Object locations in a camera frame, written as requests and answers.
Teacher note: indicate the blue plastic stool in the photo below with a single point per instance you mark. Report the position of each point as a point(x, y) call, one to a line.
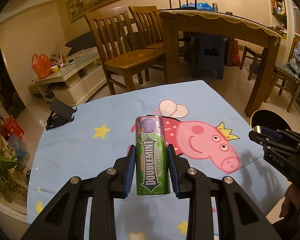
point(208, 54)

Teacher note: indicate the blue cartoon pig tablecloth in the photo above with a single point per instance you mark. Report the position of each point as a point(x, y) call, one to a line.
point(199, 123)

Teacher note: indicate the person's right hand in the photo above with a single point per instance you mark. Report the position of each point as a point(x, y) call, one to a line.
point(292, 197)

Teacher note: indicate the red box on shelf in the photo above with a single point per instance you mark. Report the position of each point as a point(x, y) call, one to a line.
point(10, 127)

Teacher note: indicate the blue clothes on chair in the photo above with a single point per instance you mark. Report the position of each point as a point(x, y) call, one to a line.
point(293, 66)

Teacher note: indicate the green Doublemint gum box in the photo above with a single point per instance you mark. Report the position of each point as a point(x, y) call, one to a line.
point(151, 156)

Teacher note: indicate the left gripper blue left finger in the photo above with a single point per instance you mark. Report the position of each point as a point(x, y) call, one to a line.
point(64, 216)

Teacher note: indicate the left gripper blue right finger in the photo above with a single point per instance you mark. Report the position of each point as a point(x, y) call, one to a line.
point(238, 217)

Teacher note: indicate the wooden chair with clothes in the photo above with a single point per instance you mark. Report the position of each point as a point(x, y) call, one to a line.
point(284, 80)

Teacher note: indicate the wooden dining table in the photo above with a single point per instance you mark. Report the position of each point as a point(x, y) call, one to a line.
point(210, 29)

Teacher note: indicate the black round trash bin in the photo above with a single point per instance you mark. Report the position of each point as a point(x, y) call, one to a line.
point(268, 119)

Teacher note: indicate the orange plastic bag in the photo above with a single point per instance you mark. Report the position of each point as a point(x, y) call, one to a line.
point(41, 65)

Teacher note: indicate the far wooden chair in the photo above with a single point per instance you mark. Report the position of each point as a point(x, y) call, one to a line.
point(149, 25)

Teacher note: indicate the blue plastic bag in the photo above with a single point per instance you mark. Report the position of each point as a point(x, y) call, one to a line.
point(198, 6)

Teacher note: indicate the near wooden chair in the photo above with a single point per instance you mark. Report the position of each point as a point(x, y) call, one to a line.
point(118, 51)

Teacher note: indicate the white tv cabinet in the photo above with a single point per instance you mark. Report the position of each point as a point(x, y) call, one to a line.
point(75, 83)

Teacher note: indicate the black phone stand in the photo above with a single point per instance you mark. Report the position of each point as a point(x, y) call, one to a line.
point(60, 114)

